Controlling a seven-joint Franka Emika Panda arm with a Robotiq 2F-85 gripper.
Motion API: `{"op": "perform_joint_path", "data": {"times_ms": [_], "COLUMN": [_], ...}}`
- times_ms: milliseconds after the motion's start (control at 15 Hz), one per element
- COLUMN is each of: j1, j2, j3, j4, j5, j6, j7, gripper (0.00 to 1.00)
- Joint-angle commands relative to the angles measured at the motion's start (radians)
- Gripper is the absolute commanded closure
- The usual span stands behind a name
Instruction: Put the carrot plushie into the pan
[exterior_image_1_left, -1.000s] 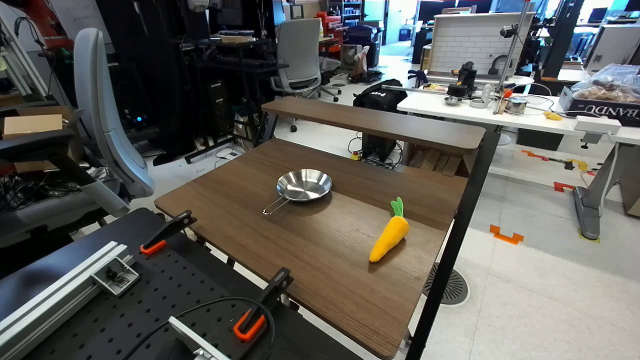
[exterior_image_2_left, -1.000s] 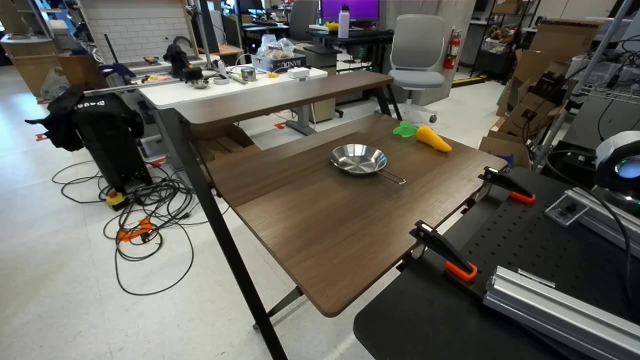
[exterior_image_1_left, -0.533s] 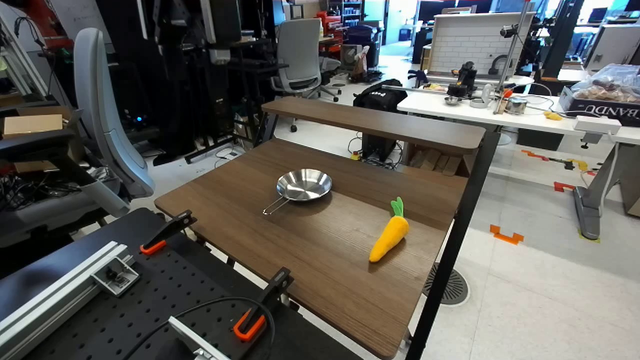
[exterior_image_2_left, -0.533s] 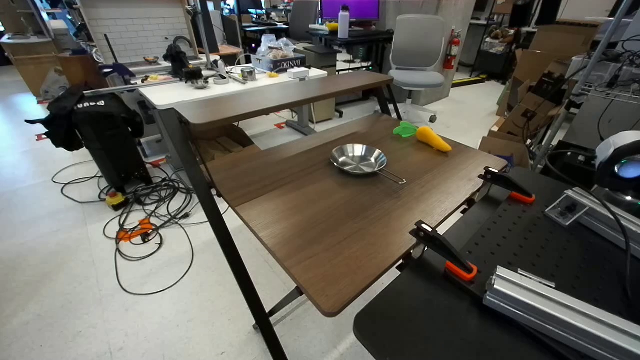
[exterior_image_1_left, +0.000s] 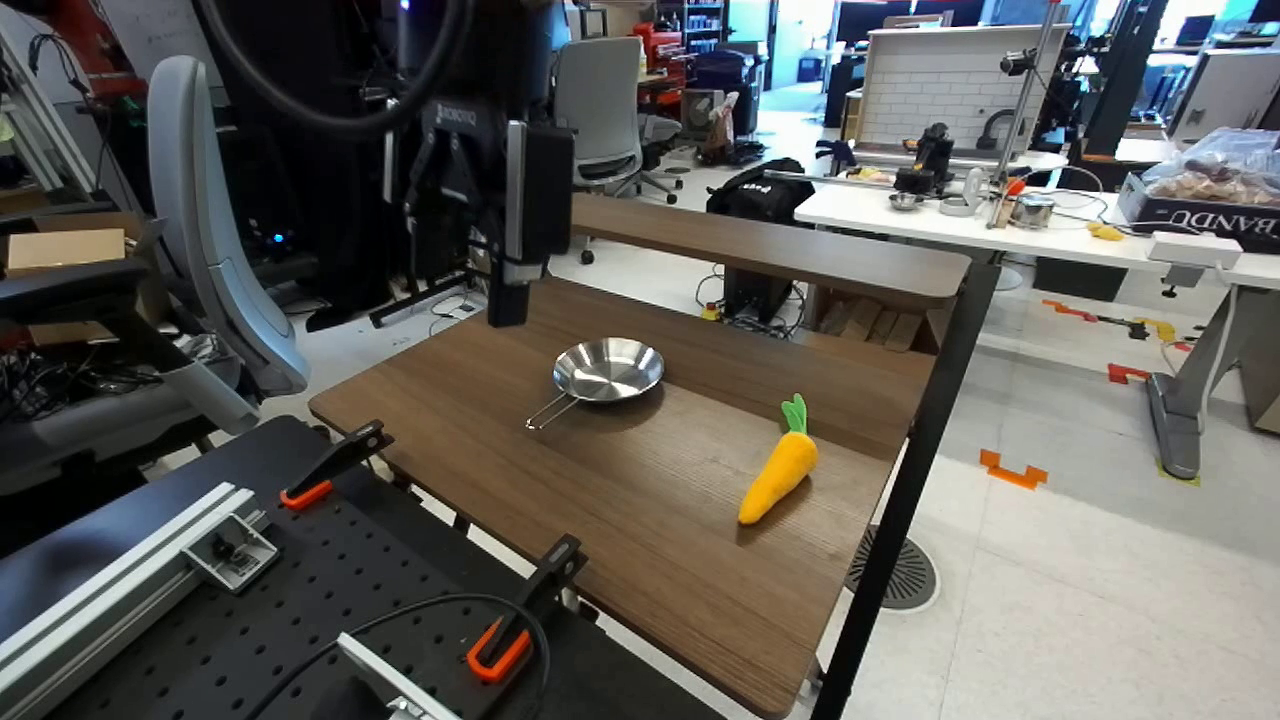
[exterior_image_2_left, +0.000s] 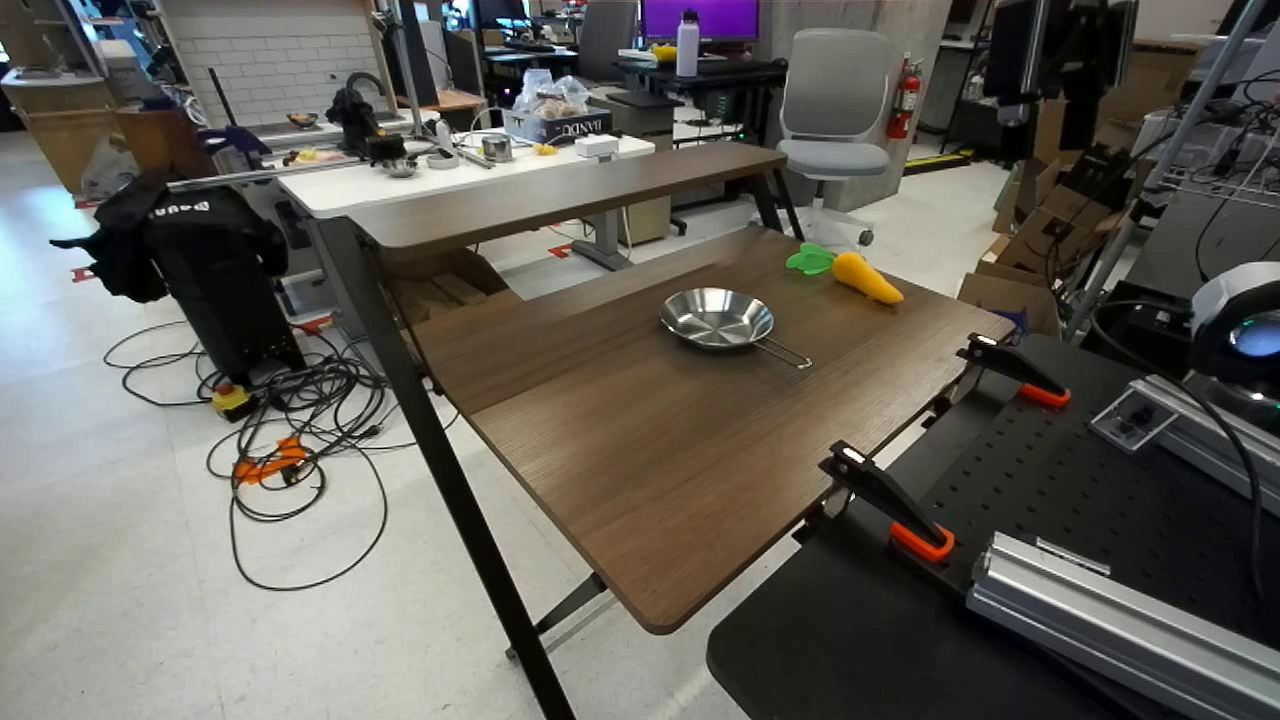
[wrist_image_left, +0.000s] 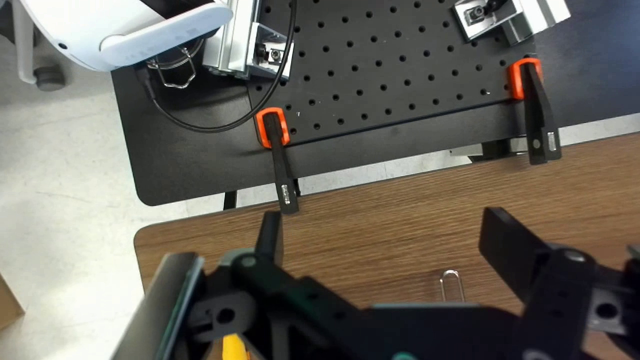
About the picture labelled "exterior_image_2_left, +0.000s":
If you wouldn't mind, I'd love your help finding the black robot gripper on table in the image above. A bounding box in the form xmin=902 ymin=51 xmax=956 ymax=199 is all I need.
xmin=326 ymin=72 xmax=409 ymax=165

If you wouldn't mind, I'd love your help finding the silver metal pan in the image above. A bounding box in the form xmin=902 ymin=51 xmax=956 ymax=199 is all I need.
xmin=659 ymin=288 xmax=814 ymax=371

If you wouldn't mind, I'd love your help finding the grey office chair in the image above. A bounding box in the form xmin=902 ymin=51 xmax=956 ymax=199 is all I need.
xmin=752 ymin=28 xmax=896 ymax=249

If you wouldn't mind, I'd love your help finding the black desk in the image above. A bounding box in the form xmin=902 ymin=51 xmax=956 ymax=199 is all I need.
xmin=612 ymin=58 xmax=791 ymax=151

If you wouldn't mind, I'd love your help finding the carrot plushie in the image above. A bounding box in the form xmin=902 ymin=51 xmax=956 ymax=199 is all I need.
xmin=785 ymin=243 xmax=905 ymax=306

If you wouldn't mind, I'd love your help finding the red fire extinguisher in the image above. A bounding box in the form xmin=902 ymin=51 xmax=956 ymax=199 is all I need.
xmin=886 ymin=54 xmax=924 ymax=141

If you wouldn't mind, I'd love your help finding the cardboard box with bags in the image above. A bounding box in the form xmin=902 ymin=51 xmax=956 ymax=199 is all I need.
xmin=502 ymin=69 xmax=613 ymax=147

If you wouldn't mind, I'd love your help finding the tangle of black cables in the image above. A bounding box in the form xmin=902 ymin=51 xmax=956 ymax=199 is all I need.
xmin=103 ymin=318 xmax=461 ymax=592

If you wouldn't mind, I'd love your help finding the white table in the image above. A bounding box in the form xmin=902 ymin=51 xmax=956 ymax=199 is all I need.
xmin=276 ymin=132 xmax=657 ymax=273

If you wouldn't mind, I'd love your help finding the black and orange clamp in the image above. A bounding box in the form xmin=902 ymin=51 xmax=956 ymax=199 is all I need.
xmin=818 ymin=441 xmax=956 ymax=563
xmin=956 ymin=333 xmax=1072 ymax=409

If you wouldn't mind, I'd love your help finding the black machine on floor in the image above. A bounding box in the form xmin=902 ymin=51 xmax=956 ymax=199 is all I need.
xmin=50 ymin=170 xmax=307 ymax=386

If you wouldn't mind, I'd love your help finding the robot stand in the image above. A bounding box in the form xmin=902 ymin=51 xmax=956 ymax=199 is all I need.
xmin=706 ymin=333 xmax=1280 ymax=720

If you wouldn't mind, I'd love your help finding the purple monitor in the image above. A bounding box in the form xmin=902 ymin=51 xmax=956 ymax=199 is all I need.
xmin=640 ymin=0 xmax=761 ymax=43

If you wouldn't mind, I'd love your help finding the stack of cardboard boxes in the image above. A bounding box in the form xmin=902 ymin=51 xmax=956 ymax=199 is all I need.
xmin=956 ymin=96 xmax=1136 ymax=337

